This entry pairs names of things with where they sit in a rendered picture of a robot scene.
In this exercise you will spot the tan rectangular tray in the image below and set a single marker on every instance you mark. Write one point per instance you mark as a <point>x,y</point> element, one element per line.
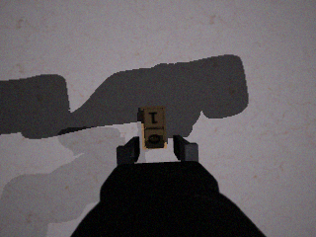
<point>143,128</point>

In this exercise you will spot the tan wooden cube with black digit 0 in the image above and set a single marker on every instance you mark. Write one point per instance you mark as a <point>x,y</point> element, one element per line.
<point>154,138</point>

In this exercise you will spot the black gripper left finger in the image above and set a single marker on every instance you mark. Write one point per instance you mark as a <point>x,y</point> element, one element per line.
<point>129,153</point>

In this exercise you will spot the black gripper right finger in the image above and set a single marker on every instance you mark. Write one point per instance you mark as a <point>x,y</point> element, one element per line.
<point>184,150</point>

